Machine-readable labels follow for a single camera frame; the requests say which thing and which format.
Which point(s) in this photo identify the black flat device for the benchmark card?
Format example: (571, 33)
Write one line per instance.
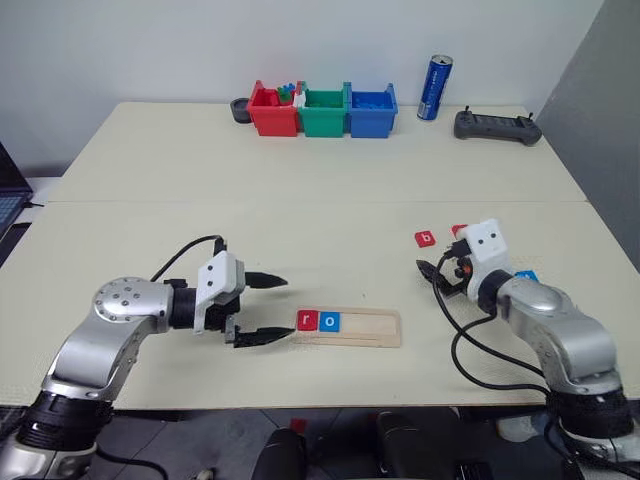
(12, 242)

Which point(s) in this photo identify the red letter r block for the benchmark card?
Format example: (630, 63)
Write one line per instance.
(307, 320)

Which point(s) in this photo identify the dark laptop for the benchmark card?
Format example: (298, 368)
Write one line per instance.
(10, 195)

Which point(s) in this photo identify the blue plastic bin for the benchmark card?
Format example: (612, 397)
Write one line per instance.
(370, 122)

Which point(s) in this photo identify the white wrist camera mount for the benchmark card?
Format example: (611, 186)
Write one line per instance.
(216, 275)
(487, 245)

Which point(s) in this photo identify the small red object under table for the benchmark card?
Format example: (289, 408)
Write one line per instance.
(298, 424)

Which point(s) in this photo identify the blue bricks pile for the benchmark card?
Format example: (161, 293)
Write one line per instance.
(371, 104)

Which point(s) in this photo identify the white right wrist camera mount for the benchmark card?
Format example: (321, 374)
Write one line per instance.
(487, 245)

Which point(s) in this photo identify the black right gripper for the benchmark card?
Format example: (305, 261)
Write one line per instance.
(456, 270)

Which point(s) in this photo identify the dark rounded shape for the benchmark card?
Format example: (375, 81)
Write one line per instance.
(400, 445)
(280, 455)

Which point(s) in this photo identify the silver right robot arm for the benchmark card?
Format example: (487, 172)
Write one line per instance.
(560, 325)

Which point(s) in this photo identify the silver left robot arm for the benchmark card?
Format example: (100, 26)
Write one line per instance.
(115, 310)

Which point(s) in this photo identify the red letter b block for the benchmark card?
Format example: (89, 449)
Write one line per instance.
(426, 238)

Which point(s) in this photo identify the black handheld remote controller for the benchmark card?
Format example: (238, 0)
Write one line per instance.
(497, 127)

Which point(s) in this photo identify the tall blue drink can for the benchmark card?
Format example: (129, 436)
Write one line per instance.
(433, 90)

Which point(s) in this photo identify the white small plastic piece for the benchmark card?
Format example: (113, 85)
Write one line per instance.
(299, 99)

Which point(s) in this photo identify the red plastic bin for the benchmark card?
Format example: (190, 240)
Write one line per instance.
(272, 120)

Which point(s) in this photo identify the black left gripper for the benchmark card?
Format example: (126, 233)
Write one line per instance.
(220, 316)

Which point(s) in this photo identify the long wooden letter tray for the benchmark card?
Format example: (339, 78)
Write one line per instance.
(370, 327)

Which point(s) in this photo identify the green plastic bin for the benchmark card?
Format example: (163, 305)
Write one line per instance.
(322, 122)

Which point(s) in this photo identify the white object under table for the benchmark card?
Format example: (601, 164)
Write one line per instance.
(515, 429)

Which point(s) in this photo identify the green and blue small bricks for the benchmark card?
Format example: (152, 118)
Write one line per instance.
(286, 94)

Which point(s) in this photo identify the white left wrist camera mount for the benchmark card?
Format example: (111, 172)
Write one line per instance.
(216, 275)

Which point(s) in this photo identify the blue letter o block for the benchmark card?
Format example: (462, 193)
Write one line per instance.
(329, 322)

